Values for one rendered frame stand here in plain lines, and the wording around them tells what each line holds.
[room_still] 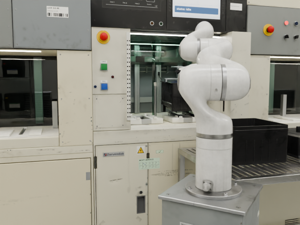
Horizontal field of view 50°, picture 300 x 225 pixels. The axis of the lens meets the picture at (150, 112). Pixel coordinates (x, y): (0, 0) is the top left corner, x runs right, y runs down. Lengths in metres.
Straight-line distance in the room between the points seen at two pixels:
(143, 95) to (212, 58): 1.52
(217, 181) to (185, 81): 0.34
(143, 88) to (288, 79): 1.13
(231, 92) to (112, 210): 1.03
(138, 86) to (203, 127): 1.57
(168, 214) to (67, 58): 0.94
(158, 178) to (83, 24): 0.91
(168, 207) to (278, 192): 1.24
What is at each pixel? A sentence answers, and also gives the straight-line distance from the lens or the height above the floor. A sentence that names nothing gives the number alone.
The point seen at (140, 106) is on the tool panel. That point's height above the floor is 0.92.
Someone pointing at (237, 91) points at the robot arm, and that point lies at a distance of 1.04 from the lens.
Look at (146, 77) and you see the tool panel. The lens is 2.65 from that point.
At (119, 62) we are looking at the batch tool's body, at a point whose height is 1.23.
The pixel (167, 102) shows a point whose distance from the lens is 2.05.
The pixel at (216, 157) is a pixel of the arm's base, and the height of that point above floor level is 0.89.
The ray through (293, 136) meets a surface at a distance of 1.72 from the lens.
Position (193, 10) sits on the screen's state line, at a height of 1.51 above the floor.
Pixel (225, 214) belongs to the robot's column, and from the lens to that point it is 1.01.
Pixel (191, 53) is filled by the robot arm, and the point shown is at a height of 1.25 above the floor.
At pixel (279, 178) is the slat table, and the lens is 1.37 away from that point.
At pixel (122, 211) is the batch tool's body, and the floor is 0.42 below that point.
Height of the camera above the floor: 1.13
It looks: 6 degrees down
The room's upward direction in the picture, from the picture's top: straight up
